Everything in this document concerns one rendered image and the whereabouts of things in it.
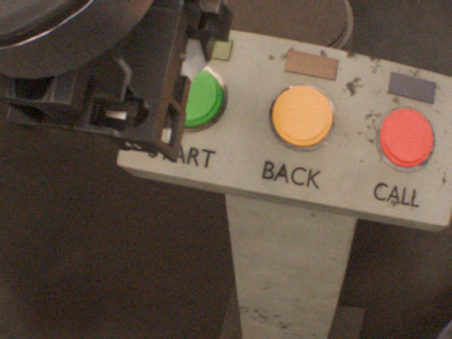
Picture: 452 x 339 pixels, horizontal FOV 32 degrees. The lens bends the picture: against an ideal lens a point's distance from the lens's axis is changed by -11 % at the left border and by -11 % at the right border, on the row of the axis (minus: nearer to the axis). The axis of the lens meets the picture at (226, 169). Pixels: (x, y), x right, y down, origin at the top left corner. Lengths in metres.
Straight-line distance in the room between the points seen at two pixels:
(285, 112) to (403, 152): 0.09
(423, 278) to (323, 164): 0.63
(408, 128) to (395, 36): 0.83
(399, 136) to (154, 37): 0.26
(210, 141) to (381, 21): 0.86
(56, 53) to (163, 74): 0.09
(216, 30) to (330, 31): 0.34
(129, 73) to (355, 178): 0.26
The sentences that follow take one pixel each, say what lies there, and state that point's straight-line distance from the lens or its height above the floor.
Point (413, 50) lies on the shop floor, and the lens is 1.38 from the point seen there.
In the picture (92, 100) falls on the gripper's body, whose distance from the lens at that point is 0.34.
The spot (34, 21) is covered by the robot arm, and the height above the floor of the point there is 0.92.
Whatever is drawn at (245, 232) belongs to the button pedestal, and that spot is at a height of 0.48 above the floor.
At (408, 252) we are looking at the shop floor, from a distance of 1.20.
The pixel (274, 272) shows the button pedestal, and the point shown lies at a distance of 0.74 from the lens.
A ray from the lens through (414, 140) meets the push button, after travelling 0.57.
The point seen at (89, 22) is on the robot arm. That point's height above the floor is 0.90.
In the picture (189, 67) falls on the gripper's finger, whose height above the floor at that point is 0.73.
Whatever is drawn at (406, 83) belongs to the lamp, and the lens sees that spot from 0.58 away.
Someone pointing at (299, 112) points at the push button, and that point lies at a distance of 0.57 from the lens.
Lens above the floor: 1.09
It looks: 62 degrees down
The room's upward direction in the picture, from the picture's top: 6 degrees counter-clockwise
